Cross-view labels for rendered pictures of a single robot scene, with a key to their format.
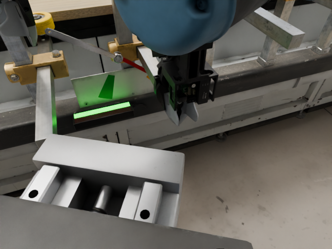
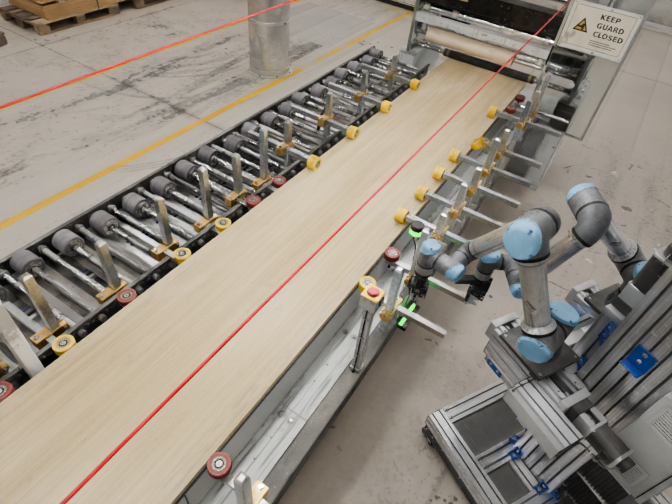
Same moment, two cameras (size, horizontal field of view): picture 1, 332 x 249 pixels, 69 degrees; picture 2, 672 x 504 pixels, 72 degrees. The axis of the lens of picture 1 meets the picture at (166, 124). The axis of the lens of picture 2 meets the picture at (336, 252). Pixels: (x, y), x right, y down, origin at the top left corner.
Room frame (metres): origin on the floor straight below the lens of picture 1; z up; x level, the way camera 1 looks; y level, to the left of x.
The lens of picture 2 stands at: (-0.29, 1.47, 2.52)
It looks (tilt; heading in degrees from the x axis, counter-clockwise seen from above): 45 degrees down; 317
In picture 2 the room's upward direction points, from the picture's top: 7 degrees clockwise
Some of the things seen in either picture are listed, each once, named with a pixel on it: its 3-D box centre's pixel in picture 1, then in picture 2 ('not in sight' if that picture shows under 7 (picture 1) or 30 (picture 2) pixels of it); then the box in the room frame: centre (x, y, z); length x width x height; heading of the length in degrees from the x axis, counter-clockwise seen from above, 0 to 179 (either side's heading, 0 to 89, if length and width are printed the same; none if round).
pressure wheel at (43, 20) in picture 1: (42, 35); (366, 289); (0.67, 0.36, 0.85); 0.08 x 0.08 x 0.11
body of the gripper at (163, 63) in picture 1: (186, 63); (479, 285); (0.33, -0.03, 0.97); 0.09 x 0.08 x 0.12; 20
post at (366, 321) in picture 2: not in sight; (362, 338); (0.43, 0.59, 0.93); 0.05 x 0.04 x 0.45; 110
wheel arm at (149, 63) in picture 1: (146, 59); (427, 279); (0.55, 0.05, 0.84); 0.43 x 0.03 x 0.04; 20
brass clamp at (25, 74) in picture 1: (38, 68); (390, 308); (0.53, 0.32, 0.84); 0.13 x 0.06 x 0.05; 110
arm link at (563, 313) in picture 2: not in sight; (557, 321); (-0.05, 0.09, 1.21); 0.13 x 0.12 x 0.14; 97
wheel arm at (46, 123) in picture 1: (46, 79); (402, 312); (0.48, 0.29, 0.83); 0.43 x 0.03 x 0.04; 20
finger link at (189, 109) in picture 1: (189, 110); not in sight; (0.34, -0.05, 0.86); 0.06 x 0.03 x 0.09; 20
